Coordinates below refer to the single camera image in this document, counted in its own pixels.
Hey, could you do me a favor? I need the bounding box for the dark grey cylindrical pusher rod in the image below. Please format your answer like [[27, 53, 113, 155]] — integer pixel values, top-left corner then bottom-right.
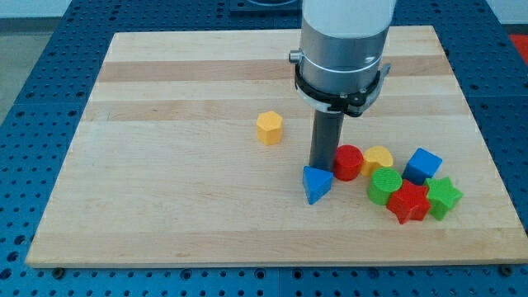
[[309, 111, 344, 172]]

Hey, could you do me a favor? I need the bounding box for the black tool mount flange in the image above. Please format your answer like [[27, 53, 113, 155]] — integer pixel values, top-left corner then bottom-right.
[[295, 64, 391, 117]]

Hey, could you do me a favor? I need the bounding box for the blue triangle block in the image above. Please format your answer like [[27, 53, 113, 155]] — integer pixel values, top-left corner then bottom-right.
[[303, 166, 334, 205]]

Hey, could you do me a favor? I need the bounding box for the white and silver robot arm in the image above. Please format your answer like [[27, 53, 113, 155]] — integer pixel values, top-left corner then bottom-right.
[[289, 0, 396, 172]]

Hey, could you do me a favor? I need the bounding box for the red cylinder block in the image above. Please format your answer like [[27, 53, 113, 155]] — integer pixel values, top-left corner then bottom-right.
[[333, 144, 364, 182]]

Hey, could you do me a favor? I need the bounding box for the yellow hexagon block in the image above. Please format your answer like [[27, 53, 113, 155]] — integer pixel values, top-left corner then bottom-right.
[[256, 111, 283, 145]]

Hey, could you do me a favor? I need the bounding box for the green cylinder block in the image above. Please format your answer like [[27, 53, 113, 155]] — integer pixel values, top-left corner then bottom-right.
[[367, 167, 403, 205]]

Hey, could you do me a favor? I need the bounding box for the blue cube block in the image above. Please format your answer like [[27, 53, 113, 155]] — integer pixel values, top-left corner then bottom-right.
[[402, 148, 443, 186]]

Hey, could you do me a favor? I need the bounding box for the red star block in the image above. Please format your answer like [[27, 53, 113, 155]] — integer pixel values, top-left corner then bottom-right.
[[386, 179, 431, 224]]

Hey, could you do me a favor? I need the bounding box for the green star block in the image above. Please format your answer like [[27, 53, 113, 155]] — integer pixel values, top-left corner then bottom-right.
[[424, 177, 464, 221]]

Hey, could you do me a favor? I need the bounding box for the wooden board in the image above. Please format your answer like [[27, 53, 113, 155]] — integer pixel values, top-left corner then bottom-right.
[[26, 26, 527, 268]]

